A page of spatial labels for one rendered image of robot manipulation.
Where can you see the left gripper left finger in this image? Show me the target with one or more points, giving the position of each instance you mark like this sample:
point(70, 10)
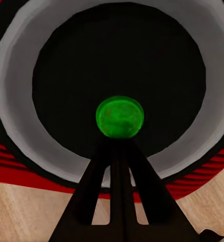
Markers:
point(75, 222)

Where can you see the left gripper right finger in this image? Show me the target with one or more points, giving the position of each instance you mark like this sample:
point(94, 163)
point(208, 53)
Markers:
point(167, 222)

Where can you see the radio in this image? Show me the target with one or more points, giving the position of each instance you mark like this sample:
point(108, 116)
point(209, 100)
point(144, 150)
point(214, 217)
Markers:
point(73, 72)

